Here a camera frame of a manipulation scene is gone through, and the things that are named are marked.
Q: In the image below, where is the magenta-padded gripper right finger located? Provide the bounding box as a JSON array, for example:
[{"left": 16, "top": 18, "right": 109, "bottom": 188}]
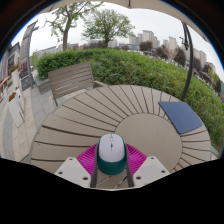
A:
[{"left": 124, "top": 143, "right": 171, "bottom": 188}]

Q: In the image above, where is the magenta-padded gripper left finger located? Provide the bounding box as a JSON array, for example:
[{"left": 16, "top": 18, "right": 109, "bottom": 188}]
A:
[{"left": 54, "top": 143, "right": 100, "bottom": 188}]

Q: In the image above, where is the white and teal computer mouse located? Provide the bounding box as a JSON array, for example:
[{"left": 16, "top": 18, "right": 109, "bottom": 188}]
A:
[{"left": 96, "top": 132, "right": 128, "bottom": 177}]

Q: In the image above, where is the blue rectangular mouse pad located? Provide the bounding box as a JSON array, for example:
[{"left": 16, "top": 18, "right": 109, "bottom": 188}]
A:
[{"left": 157, "top": 100, "right": 204, "bottom": 135}]

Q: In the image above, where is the slatted wooden chair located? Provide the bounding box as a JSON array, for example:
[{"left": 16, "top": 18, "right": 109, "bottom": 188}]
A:
[{"left": 47, "top": 61, "right": 108, "bottom": 108}]

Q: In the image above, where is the white planter box with flowers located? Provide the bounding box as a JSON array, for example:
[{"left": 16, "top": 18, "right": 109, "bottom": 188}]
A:
[{"left": 7, "top": 91, "right": 25, "bottom": 128}]

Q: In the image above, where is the green hedge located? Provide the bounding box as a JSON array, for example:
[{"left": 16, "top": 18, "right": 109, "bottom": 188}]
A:
[{"left": 35, "top": 48, "right": 224, "bottom": 151}]

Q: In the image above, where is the dark curved umbrella pole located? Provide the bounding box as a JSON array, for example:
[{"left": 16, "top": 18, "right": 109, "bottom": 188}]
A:
[{"left": 179, "top": 21, "right": 195, "bottom": 102}]

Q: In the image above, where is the group of apartment buildings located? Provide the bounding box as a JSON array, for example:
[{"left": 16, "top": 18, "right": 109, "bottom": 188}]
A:
[{"left": 128, "top": 29, "right": 218, "bottom": 74}]

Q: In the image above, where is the tree with bare trunk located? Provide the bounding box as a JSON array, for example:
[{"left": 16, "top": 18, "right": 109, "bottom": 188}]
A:
[{"left": 43, "top": 1, "right": 104, "bottom": 53}]

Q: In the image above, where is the round leafy tree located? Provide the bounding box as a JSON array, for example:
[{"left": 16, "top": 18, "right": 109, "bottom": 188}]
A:
[{"left": 81, "top": 8, "right": 136, "bottom": 49}]

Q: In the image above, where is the beige patio umbrella canopy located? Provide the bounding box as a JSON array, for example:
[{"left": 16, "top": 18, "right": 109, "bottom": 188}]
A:
[{"left": 39, "top": 0, "right": 209, "bottom": 43}]

